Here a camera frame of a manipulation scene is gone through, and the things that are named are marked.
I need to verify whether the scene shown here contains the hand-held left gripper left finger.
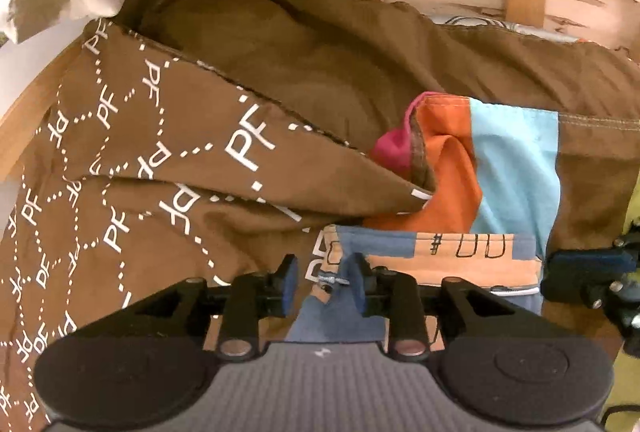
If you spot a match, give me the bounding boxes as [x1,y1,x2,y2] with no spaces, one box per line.
[120,253,300,359]

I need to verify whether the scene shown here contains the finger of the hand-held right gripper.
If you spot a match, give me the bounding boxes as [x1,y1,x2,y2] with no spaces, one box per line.
[541,248,635,309]

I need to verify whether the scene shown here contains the brown printed blanket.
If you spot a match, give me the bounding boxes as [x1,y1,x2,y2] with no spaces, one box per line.
[0,0,640,432]

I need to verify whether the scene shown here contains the colour-block cloth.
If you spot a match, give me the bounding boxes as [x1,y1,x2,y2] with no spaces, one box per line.
[369,93,561,237]

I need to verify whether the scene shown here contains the white printed sheet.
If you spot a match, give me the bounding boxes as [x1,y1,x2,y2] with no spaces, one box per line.
[432,13,531,35]

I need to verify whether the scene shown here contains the blue pants with orange print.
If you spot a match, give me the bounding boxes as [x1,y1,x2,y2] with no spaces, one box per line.
[286,223,545,344]

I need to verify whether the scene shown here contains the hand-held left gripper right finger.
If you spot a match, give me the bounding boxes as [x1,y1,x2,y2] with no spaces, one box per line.
[348,253,543,359]

